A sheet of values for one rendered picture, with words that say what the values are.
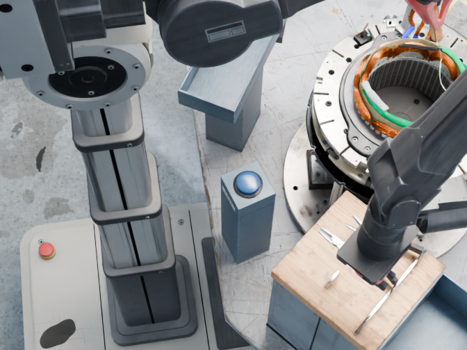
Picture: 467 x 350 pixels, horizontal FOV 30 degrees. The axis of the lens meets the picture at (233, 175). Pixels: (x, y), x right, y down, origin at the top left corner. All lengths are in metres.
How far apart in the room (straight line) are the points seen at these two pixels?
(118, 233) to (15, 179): 1.09
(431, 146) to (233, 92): 0.66
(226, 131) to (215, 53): 1.00
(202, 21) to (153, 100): 2.07
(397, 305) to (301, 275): 0.15
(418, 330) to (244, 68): 0.55
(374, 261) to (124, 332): 1.09
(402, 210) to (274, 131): 0.82
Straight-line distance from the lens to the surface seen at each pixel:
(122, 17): 0.71
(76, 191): 2.64
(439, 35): 1.33
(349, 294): 1.37
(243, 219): 1.49
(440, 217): 1.09
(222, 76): 1.58
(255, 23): 0.71
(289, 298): 1.42
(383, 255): 1.14
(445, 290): 1.45
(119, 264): 1.79
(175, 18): 0.70
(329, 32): 1.95
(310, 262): 1.38
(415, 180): 0.99
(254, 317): 1.64
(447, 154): 0.97
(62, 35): 0.71
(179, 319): 2.15
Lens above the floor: 2.35
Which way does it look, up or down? 63 degrees down
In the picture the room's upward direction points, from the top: 1 degrees clockwise
